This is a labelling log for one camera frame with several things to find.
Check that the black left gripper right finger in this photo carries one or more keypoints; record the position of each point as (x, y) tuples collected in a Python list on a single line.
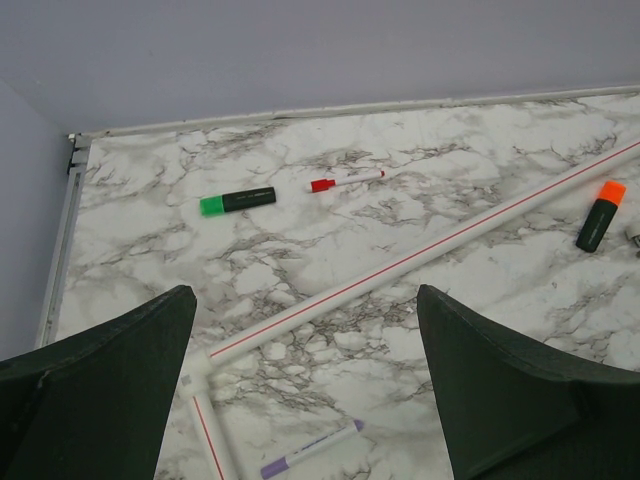
[(512, 407)]

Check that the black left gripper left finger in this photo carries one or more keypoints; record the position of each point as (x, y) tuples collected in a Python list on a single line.
[(95, 405)]

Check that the purple capped white pen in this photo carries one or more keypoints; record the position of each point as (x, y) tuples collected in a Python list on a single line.
[(308, 450)]

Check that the green black marker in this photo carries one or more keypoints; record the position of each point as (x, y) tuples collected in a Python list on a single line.
[(237, 201)]

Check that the black orange marker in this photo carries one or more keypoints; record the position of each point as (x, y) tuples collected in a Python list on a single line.
[(600, 216)]

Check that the red capped white pen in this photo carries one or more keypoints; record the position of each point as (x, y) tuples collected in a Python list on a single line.
[(325, 184)]

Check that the white PVC pipe frame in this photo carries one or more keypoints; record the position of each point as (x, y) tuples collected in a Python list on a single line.
[(193, 384)]

